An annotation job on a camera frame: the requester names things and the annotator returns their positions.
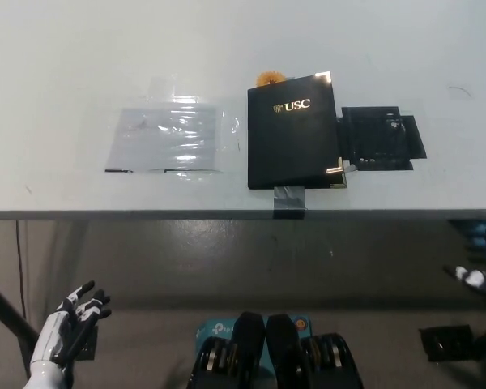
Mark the teal tp-link box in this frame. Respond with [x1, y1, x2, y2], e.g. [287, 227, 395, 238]
[194, 314, 311, 368]

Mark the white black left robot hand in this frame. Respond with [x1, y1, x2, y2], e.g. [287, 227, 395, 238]
[30, 280, 113, 369]

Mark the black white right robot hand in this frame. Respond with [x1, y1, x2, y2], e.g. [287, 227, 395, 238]
[442, 265, 486, 303]

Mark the black table foot plate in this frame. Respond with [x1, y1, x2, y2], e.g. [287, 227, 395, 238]
[418, 324, 475, 363]
[75, 323, 99, 361]

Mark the clear plastic taped sheet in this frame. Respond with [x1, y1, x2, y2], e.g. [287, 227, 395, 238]
[104, 93, 243, 176]

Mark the grey duct tape strip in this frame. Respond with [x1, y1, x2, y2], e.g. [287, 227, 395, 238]
[272, 186, 307, 220]

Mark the thin black cable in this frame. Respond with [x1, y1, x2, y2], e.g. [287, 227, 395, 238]
[15, 220, 30, 325]

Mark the black USC diary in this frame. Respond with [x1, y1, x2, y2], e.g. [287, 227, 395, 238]
[246, 71, 348, 190]

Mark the black taped patch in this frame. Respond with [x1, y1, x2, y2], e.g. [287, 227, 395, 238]
[337, 105, 428, 172]

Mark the black diagonal table leg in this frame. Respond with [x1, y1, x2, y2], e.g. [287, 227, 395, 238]
[0, 275, 41, 389]

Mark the orange toothed ring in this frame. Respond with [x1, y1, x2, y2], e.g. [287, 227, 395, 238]
[255, 71, 287, 88]

